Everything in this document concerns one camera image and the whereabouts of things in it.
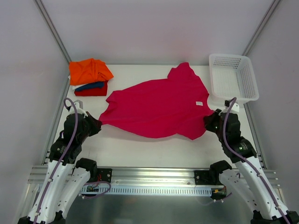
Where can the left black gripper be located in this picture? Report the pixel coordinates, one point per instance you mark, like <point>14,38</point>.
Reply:
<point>91,124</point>

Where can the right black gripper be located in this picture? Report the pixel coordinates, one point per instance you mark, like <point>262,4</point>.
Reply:
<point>210,122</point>

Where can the magenta t shirt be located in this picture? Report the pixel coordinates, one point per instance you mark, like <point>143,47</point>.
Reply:
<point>161,108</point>

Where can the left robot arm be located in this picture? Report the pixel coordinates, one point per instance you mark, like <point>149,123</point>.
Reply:
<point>66,175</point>

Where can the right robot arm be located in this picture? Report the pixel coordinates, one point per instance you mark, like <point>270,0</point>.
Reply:
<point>255,190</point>

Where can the white garment label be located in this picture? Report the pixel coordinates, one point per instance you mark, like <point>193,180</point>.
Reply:
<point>199,103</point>

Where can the red folded t shirt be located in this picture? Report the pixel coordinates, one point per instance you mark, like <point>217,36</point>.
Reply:
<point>93,91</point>

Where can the blue folded t shirt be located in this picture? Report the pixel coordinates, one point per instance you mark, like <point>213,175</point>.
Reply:
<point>91,86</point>

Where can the white plastic basket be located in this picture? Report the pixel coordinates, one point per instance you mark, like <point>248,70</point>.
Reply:
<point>232,76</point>

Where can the orange folded t shirt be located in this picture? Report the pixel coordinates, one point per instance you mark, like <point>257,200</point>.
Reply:
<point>89,71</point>

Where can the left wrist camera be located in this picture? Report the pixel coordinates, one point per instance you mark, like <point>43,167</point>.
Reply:
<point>79,107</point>

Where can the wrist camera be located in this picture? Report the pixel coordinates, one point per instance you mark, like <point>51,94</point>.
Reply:
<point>231,107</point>
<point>79,107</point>

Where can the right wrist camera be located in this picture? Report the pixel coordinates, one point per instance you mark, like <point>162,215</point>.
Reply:
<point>231,107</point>

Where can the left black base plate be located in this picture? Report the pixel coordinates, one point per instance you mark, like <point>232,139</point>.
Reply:
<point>104,174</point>

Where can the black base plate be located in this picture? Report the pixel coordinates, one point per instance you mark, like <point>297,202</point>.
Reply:
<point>104,174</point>
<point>204,177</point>

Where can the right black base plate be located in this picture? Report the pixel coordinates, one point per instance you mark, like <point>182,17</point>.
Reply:
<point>204,177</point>

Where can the aluminium mounting rail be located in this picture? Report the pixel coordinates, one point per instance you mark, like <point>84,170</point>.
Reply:
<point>172,177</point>

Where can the white slotted cable duct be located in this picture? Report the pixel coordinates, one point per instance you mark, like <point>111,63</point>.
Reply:
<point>160,191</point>

